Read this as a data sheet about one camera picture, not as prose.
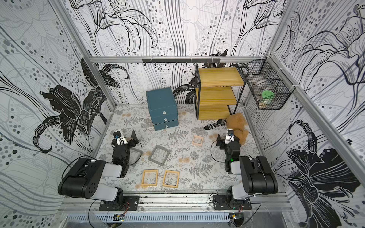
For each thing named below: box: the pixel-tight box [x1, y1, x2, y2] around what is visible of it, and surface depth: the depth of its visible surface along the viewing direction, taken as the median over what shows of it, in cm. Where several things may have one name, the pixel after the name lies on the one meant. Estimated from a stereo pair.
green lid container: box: [261, 90, 276, 103], surface depth 81 cm
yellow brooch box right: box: [162, 170, 180, 189], surface depth 82 cm
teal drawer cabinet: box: [145, 86, 179, 132], surface depth 95 cm
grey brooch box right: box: [147, 144, 171, 167], surface depth 93 cm
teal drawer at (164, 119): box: [152, 114, 179, 125], surface depth 97 cm
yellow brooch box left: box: [141, 169, 159, 187], surface depth 82 cm
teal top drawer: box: [149, 104, 178, 119], surface depth 92 cm
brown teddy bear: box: [225, 113, 250, 145], surface depth 97 cm
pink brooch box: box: [192, 134, 204, 147], surface depth 100 cm
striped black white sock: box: [203, 118, 228, 131], surface depth 106 cm
